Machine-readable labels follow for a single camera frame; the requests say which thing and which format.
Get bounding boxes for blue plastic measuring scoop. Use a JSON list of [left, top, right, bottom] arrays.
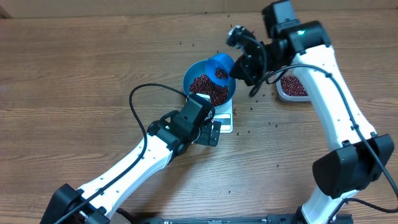
[[205, 53, 234, 86]]

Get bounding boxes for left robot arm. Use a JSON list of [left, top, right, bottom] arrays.
[[41, 93, 221, 223]]

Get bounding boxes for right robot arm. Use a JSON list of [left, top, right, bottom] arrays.
[[226, 1, 394, 223]]

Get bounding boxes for white digital kitchen scale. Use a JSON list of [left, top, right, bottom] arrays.
[[212, 100, 233, 134]]

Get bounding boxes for red beans in bowl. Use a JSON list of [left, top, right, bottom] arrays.
[[189, 74, 229, 107]]

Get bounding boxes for blue metal bowl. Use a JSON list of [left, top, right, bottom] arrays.
[[182, 60, 236, 114]]

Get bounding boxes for clear plastic food container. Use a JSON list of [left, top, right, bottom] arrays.
[[276, 71, 310, 103]]

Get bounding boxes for left black cable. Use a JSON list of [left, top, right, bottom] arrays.
[[52, 83, 189, 224]]

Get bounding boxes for black cable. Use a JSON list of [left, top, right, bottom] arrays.
[[248, 35, 398, 214], [52, 83, 189, 224]]

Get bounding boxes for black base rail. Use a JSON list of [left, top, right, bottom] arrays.
[[132, 214, 298, 224]]

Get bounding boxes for right black cable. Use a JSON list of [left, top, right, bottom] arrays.
[[248, 35, 398, 214]]

